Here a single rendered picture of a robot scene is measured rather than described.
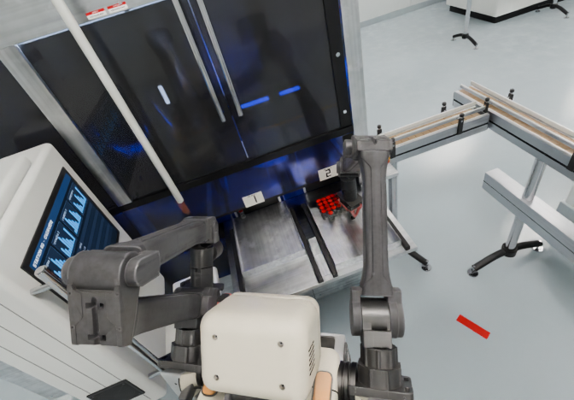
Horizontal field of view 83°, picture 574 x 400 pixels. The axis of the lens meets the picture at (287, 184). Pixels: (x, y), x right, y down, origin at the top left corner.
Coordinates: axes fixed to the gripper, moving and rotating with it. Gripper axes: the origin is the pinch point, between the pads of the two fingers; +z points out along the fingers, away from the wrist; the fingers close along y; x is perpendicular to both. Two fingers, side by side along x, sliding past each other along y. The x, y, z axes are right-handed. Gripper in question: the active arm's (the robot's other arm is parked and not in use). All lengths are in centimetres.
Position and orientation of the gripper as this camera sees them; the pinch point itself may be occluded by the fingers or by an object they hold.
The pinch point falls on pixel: (352, 212)
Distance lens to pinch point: 136.2
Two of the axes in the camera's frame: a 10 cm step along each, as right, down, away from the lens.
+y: -4.9, -4.9, 7.2
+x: -8.5, 4.7, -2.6
